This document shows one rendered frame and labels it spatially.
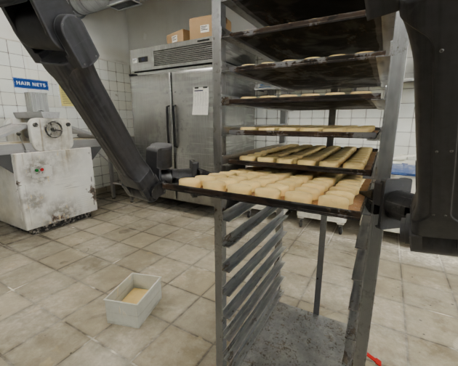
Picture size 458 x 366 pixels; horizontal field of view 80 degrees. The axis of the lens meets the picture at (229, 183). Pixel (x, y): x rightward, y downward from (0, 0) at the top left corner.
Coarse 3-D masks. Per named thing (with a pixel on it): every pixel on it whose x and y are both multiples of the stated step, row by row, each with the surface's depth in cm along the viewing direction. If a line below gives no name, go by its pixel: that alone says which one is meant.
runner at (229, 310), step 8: (280, 248) 147; (272, 256) 137; (264, 264) 128; (272, 264) 131; (256, 272) 120; (264, 272) 124; (248, 280) 113; (256, 280) 118; (248, 288) 112; (240, 296) 107; (232, 304) 102; (240, 304) 102; (224, 312) 97; (232, 312) 98
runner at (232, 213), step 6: (240, 204) 98; (246, 204) 103; (252, 204) 104; (228, 210) 91; (234, 210) 95; (240, 210) 98; (246, 210) 98; (222, 216) 88; (228, 216) 91; (234, 216) 91
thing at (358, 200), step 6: (366, 180) 86; (366, 186) 74; (252, 192) 59; (324, 192) 62; (282, 198) 54; (354, 198) 57; (360, 198) 57; (354, 204) 52; (360, 204) 52; (354, 210) 47
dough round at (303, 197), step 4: (288, 192) 50; (292, 192) 50; (296, 192) 50; (300, 192) 50; (304, 192) 51; (308, 192) 51; (288, 196) 49; (292, 196) 48; (296, 196) 48; (300, 196) 48; (304, 196) 48; (308, 196) 48; (312, 196) 49; (288, 200) 49; (292, 200) 48; (296, 200) 48; (300, 200) 48; (304, 200) 48; (308, 200) 48; (312, 200) 49
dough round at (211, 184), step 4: (208, 180) 61; (212, 180) 61; (216, 180) 61; (204, 184) 58; (208, 184) 57; (212, 184) 57; (216, 184) 57; (220, 184) 57; (224, 184) 58; (204, 188) 58; (208, 188) 57; (212, 188) 57; (216, 188) 57; (220, 188) 57; (224, 188) 58
